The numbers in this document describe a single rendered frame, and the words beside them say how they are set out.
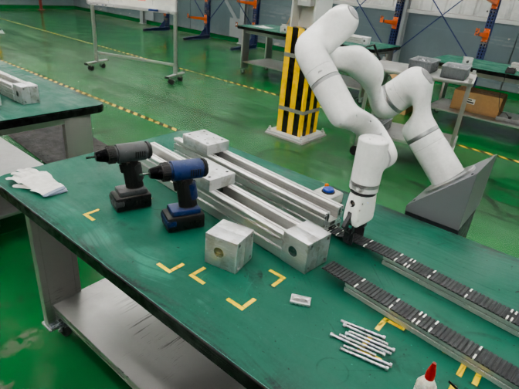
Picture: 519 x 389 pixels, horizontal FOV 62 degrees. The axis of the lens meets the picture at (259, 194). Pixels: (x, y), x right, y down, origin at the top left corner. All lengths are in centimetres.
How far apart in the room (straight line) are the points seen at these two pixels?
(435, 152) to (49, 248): 148
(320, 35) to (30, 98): 178
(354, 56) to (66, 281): 143
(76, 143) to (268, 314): 192
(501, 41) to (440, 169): 722
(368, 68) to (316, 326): 87
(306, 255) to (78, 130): 185
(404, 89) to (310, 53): 47
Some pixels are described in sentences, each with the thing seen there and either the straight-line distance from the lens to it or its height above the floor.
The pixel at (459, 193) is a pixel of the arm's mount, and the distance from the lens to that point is 157.
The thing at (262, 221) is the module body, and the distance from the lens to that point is 124.
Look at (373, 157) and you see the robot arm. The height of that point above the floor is 109.
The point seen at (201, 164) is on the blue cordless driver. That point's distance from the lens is 127.
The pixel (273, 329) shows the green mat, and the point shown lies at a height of 78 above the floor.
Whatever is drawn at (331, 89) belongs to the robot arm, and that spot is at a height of 123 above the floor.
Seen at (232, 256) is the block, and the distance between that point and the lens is 114.
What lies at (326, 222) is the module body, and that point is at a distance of 136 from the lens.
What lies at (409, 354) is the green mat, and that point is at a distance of 106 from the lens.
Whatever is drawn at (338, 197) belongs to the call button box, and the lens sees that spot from 153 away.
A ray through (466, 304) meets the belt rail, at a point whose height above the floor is 79.
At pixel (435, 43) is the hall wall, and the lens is 906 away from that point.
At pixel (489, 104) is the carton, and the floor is 36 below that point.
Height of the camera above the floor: 149
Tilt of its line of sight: 27 degrees down
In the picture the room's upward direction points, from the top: 5 degrees clockwise
